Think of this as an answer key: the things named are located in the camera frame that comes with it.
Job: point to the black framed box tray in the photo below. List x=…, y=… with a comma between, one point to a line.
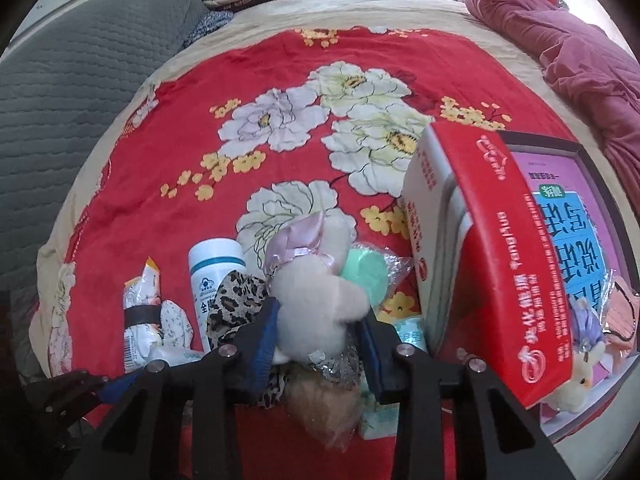
x=575, y=175

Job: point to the small plush with purple hat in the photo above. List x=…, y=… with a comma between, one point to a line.
x=575, y=390

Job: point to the beige fluffy pompom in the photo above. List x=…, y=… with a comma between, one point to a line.
x=320, y=405

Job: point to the leopard print cloth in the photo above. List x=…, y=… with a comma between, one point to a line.
x=232, y=305

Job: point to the beige bedsheet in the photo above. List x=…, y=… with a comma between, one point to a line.
x=400, y=10

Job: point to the pink item in clear bag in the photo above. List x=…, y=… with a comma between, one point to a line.
x=625, y=310

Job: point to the beige plush rabbit toy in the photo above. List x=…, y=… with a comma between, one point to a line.
x=310, y=300

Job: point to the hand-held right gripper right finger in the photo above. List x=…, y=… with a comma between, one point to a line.
x=374, y=360

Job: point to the green egg sponge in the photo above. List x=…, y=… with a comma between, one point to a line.
x=362, y=272

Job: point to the white plastic bottle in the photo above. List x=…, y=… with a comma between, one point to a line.
x=215, y=265

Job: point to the blue patterned cloth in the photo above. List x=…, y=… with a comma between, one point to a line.
x=207, y=27

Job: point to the red floral blanket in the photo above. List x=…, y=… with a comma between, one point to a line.
x=225, y=85

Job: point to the pink quilt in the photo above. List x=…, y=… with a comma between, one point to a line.
x=590, y=60

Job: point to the small floral pouch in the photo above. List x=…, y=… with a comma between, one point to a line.
x=176, y=325

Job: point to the orange white snack packet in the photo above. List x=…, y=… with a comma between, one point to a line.
x=149, y=280

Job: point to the grey quilted headboard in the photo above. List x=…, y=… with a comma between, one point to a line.
x=75, y=85

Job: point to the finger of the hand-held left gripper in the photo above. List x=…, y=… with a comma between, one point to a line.
x=65, y=387
x=114, y=390

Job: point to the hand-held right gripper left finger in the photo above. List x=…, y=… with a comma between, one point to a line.
x=264, y=342

